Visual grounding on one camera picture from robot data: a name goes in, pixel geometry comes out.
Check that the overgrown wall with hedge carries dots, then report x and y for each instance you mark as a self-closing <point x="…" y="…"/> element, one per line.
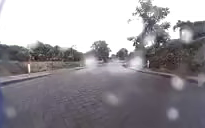
<point x="173" y="56"/>

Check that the tall thin-crowned tree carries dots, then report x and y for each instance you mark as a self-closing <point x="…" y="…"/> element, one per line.
<point x="151" y="23"/>

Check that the grey kerbed footpath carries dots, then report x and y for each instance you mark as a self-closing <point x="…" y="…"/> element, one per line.
<point x="21" y="77"/>

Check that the round dark tree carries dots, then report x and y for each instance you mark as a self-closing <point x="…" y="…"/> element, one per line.
<point x="101" y="50"/>

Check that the row of dark trees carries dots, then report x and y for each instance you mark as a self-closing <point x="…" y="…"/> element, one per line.
<point x="43" y="51"/>

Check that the grey building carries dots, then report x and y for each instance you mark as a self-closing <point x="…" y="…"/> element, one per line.
<point x="200" y="29"/>

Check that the small distant tree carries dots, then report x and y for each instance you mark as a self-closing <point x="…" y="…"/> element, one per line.
<point x="122" y="53"/>

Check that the white marker post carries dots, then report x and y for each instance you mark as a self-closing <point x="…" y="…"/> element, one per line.
<point x="29" y="68"/>
<point x="148" y="63"/>

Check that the grassy earth bank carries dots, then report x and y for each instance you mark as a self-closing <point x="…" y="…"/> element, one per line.
<point x="13" y="68"/>

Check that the grey wet paved road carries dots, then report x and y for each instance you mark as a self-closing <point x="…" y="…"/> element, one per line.
<point x="106" y="96"/>

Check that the grey kerb strip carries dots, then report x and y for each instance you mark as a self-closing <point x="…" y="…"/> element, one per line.
<point x="156" y="72"/>

